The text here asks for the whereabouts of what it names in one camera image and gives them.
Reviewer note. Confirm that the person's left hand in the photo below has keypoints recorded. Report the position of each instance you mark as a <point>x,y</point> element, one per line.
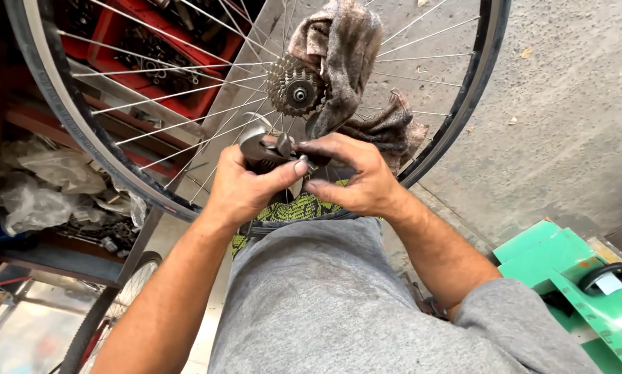
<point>235,189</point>

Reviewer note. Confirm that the person's right hand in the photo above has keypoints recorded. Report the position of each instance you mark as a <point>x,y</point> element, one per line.
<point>365,174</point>

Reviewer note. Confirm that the grey metal adjustable wrench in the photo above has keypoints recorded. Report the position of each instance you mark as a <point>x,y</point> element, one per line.
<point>263,148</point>

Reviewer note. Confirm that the green patterned cloth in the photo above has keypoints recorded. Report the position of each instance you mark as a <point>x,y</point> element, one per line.
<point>290,210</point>

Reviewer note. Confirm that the dirty brown rag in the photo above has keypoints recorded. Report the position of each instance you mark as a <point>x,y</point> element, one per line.
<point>342,67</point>

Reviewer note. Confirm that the metal sprocket cassette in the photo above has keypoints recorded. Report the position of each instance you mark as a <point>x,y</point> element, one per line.
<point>294,88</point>

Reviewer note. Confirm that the person's grey shirt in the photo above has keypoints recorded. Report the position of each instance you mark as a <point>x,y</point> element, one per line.
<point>352,306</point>

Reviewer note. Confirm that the bicycle wheel with spokes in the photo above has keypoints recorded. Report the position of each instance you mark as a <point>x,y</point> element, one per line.
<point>103,135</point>

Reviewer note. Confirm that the red crate of metal parts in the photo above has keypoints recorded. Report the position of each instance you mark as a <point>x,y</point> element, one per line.
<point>155,52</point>

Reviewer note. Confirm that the small bicycle wheel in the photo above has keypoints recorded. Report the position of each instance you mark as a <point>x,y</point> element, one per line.
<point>108,311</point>

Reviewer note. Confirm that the heap of clear plastic bags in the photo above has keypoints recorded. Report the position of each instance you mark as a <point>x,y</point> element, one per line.
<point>56,187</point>

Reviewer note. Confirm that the green wooden box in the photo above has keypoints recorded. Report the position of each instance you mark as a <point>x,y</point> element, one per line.
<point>576,291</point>

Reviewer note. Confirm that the metal workshop shelf frame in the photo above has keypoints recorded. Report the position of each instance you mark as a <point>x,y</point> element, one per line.
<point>46,259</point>

